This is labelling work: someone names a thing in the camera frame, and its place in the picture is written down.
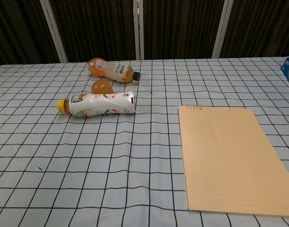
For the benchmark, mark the yellow spiral notebook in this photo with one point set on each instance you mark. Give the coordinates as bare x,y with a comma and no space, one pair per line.
226,156

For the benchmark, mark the white labelled yellow-cap bottle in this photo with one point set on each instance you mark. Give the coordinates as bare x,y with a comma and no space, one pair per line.
99,102

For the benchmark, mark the orange juice black-cap bottle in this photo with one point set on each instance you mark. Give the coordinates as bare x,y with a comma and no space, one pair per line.
111,69

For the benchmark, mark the checked light blue tablecloth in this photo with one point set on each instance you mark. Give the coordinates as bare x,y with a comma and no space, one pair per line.
87,165

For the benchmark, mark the white metal frame post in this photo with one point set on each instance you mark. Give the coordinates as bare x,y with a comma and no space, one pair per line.
54,30
222,28
138,29

